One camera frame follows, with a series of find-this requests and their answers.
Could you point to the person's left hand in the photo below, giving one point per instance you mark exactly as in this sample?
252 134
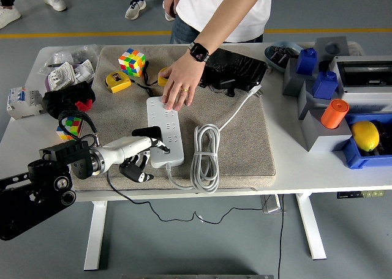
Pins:
183 77

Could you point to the white table leg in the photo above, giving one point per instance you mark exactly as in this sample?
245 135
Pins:
95 236
310 230

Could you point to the orange cylinder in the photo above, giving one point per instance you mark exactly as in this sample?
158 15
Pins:
332 113

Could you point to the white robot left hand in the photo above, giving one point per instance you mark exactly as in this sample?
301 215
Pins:
128 147

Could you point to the grey block holder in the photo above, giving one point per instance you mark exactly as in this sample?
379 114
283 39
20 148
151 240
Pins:
324 142
303 107
291 83

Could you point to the blue plastic bin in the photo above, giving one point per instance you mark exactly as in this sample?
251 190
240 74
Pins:
355 159

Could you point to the white wall socket panel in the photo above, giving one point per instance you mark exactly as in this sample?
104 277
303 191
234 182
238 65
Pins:
61 74
82 71

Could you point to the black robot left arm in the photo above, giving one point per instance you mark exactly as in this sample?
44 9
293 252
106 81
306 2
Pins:
24 205

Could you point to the yellow tape measure pictured label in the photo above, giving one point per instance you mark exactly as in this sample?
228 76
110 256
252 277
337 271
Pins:
118 81

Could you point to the small colourful puzzle cube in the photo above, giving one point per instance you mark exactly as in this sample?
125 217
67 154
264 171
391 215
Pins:
72 127

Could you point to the person's left forearm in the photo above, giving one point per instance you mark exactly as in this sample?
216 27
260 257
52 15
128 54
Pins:
234 13

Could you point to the black ribbed item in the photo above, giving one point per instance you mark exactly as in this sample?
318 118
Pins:
386 138

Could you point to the silver metal box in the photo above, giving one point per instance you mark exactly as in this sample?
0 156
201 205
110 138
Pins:
271 205

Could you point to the grey electrical distribution box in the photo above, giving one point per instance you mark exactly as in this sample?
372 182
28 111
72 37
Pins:
361 95

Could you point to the beige fabric item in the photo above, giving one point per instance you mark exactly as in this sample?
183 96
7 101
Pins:
356 48

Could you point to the blue-grey bowl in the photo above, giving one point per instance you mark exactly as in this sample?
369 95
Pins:
267 55

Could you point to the yellow lemon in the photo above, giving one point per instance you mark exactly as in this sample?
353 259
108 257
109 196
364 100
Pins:
364 135

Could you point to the black plug adapter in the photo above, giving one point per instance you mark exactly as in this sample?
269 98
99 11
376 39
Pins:
150 131

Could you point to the person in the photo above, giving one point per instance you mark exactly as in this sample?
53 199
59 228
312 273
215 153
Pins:
134 9
53 0
196 6

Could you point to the black smartwatch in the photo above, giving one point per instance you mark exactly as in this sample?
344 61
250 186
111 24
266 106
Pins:
199 52

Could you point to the large colourful puzzle cube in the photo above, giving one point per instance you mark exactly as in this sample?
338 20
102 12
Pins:
132 61

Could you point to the grey-brown mat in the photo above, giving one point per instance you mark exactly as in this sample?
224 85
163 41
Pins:
239 144

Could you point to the clear plastic bag of parts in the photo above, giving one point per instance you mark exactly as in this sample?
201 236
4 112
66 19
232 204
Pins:
61 56

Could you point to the black table control panel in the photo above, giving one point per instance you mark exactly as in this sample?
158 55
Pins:
359 194

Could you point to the blue bottle-shaped block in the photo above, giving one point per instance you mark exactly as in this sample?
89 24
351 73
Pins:
306 61
324 84

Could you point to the dark small parts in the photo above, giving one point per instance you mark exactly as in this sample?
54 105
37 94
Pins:
278 57

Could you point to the white circuit breaker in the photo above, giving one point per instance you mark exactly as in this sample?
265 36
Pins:
21 101

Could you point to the black cloth with red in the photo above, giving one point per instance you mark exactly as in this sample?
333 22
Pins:
61 100

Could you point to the yellow tape measure marked five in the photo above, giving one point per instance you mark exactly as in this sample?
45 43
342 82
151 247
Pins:
161 80

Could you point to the white power strip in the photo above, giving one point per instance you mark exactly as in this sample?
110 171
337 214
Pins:
176 155

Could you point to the black glossy pouch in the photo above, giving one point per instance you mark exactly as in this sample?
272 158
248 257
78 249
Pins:
239 69

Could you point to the person's right hand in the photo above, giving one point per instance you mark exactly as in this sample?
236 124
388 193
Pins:
171 0

